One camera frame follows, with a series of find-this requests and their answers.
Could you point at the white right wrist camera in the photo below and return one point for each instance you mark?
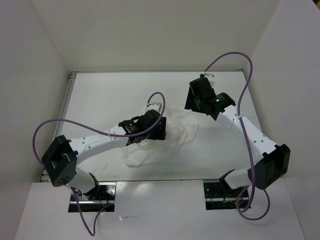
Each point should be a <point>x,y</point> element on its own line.
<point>210,77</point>

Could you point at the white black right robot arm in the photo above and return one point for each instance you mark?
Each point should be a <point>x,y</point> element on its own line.
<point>270,160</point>

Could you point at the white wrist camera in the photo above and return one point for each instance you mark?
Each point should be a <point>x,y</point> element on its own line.
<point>157,106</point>
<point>210,77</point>

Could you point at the white fabric skirt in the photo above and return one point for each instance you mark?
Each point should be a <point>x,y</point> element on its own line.
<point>181,128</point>

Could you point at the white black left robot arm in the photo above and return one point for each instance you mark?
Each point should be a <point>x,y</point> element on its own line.
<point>62,158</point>

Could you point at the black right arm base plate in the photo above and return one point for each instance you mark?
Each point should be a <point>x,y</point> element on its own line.
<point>217,198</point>

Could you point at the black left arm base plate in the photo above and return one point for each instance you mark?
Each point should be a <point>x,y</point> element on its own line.
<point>105,200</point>

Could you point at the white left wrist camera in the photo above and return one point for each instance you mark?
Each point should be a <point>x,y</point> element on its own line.
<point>157,106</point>

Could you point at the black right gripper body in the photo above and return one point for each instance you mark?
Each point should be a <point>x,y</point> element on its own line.
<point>193,102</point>

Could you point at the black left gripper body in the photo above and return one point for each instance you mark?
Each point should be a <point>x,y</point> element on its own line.
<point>157,133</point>

